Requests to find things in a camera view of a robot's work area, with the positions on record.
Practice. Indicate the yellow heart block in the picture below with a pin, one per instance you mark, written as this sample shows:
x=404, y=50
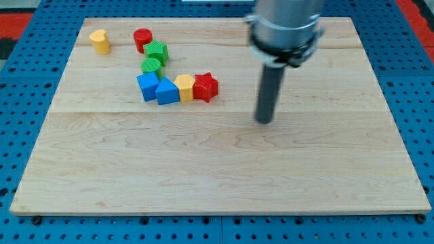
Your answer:
x=100, y=41

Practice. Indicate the yellow hexagon block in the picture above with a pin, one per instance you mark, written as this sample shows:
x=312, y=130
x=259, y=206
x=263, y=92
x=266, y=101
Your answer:
x=185, y=84

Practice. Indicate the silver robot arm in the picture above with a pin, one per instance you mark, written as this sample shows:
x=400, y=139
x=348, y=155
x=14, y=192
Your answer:
x=282, y=33

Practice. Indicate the green cylinder block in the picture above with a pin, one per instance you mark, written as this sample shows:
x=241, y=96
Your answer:
x=152, y=65

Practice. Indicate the red star block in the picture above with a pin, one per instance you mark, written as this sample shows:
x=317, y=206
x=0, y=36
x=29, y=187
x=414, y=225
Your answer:
x=205, y=87

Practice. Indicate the blue cube block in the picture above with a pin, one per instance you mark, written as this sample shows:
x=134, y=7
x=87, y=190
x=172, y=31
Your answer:
x=148, y=84

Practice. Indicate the green star block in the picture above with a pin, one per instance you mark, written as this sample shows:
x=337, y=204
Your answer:
x=158, y=50

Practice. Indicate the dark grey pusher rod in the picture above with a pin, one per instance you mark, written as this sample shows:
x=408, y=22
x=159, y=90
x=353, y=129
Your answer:
x=270, y=84

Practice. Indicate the blue triangle block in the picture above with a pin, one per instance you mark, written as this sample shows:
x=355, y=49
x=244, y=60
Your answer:
x=167, y=92

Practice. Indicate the red cylinder block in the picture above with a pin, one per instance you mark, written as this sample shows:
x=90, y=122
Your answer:
x=142, y=37

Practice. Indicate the wooden board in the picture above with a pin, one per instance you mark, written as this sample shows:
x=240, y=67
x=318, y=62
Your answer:
x=332, y=148

